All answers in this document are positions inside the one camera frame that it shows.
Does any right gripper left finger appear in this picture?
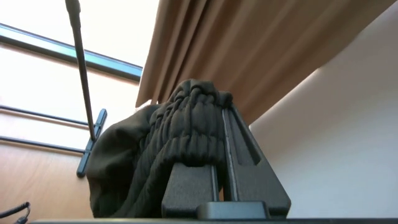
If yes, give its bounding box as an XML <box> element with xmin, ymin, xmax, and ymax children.
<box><xmin>160</xmin><ymin>161</ymin><xmax>219</xmax><ymax>218</ymax></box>

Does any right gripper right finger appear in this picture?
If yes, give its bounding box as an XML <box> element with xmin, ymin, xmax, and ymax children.
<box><xmin>220</xmin><ymin>104</ymin><xmax>292</xmax><ymax>218</ymax></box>

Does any black garment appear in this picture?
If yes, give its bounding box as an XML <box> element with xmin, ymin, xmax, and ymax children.
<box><xmin>85</xmin><ymin>78</ymin><xmax>234</xmax><ymax>218</ymax></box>

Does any black clothes rack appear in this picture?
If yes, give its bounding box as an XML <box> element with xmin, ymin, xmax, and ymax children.
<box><xmin>0</xmin><ymin>0</ymin><xmax>108</xmax><ymax>179</ymax></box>

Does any brown curtain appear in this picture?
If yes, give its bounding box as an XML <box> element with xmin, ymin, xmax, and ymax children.
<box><xmin>136</xmin><ymin>0</ymin><xmax>397</xmax><ymax>125</ymax></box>

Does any black cable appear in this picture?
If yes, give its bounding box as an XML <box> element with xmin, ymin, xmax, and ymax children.
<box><xmin>0</xmin><ymin>201</ymin><xmax>32</xmax><ymax>224</ymax></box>

